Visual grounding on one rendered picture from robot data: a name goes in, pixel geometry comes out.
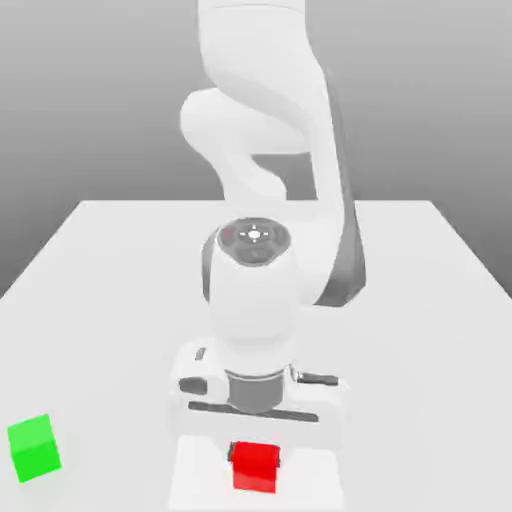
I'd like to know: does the small red cube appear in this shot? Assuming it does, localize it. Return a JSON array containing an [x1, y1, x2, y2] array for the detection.
[[227, 440, 281, 495]]

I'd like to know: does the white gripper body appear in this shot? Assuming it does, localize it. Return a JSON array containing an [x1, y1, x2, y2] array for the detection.
[[166, 394, 346, 450]]

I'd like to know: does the small green cube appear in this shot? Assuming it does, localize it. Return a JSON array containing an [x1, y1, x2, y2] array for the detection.
[[6, 413, 63, 484]]

